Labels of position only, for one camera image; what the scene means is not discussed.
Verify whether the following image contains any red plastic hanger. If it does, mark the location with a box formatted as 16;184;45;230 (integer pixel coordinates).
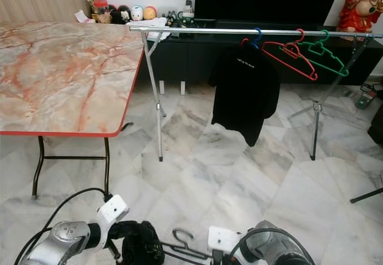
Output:
262;29;319;81

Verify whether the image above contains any dark navy garment yellow logo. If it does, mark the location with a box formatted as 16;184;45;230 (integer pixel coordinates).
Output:
108;220;165;265

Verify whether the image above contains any dark brown sofa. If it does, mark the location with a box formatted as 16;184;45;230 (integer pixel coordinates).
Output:
365;103;383;152

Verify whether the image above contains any round black toy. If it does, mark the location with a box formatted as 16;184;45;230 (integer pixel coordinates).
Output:
109;5;130;25

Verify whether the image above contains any floor power strip with cables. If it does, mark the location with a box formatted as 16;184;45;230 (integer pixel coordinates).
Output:
356;90;376;109

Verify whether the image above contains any blue plastic hanger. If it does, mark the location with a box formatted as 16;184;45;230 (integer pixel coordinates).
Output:
251;28;265;48

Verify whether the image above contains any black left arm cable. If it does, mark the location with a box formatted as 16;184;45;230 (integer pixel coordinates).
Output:
30;187;114;265

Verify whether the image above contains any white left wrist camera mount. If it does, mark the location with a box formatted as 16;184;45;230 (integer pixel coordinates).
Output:
96;194;130;234

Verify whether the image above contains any green plastic hanger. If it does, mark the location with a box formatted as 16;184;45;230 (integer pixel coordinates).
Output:
280;30;350;77

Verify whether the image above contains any white paper stack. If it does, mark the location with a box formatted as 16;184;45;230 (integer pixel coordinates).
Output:
127;17;171;41

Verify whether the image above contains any black TV console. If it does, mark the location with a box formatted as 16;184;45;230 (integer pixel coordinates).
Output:
144;19;383;95

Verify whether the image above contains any red laughing Buddha statue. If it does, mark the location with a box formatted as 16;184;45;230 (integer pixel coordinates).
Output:
337;0;383;33

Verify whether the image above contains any clear jar red lid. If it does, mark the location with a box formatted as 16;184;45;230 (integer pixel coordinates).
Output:
93;0;110;23

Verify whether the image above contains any light wood cabinet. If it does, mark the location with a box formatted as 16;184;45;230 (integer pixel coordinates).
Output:
0;0;87;23

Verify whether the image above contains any green and white mug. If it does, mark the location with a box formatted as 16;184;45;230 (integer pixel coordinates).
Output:
178;10;194;28

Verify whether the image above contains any gold figurine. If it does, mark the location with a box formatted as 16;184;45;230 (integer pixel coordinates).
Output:
83;0;96;16

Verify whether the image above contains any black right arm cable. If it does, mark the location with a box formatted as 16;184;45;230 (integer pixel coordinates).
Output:
227;227;315;265

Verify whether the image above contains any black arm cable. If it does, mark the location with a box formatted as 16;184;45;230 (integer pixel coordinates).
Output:
227;227;315;265
30;187;114;265

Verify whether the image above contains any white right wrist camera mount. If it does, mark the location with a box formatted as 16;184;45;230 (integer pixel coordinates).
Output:
208;226;242;258

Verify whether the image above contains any round orange toy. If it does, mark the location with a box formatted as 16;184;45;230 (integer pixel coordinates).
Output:
142;5;157;20

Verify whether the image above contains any black T-shirt white print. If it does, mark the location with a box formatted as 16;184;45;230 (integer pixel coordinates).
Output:
208;44;281;147

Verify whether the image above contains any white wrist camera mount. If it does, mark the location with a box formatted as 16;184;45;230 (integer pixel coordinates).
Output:
208;226;242;258
96;194;130;234

